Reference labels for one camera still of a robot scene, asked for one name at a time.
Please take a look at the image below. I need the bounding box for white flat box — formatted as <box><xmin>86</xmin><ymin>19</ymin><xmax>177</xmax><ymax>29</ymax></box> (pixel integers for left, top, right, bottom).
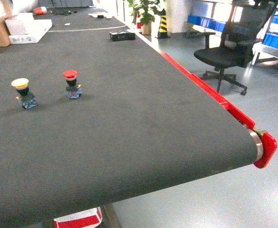
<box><xmin>9</xmin><ymin>19</ymin><xmax>53</xmax><ymax>45</ymax></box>

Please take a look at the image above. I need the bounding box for yellow black striped bollard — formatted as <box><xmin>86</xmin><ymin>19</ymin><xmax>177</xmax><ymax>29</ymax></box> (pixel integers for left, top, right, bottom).
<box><xmin>156</xmin><ymin>9</ymin><xmax>169</xmax><ymax>39</ymax></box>

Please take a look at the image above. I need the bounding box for black office chair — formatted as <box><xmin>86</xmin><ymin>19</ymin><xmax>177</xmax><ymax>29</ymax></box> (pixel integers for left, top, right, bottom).
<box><xmin>194</xmin><ymin>0</ymin><xmax>278</xmax><ymax>95</ymax></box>

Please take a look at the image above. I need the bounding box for potted green plant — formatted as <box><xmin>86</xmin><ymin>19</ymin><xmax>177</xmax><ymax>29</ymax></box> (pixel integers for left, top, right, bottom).
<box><xmin>126</xmin><ymin>0</ymin><xmax>165</xmax><ymax>35</ymax></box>

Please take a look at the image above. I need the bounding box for small white box on top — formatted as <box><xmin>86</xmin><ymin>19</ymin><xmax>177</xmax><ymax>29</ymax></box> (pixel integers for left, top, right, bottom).
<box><xmin>5</xmin><ymin>12</ymin><xmax>35</xmax><ymax>36</ymax></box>

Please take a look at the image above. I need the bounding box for red mushroom push button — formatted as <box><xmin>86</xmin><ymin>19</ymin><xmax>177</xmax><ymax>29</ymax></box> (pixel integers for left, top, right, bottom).
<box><xmin>63</xmin><ymin>69</ymin><xmax>82</xmax><ymax>99</ymax></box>

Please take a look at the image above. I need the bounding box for yellow mushroom push button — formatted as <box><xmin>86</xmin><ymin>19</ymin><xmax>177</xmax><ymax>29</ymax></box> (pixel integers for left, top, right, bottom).
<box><xmin>11</xmin><ymin>78</ymin><xmax>37</xmax><ymax>110</ymax></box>

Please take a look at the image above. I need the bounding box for red conveyor side rail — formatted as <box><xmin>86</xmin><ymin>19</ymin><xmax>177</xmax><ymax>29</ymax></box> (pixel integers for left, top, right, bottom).
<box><xmin>158</xmin><ymin>50</ymin><xmax>278</xmax><ymax>169</ymax></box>

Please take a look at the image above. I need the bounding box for black small box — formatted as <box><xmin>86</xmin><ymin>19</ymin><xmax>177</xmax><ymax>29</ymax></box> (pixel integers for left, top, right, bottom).
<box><xmin>109</xmin><ymin>30</ymin><xmax>136</xmax><ymax>42</ymax></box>

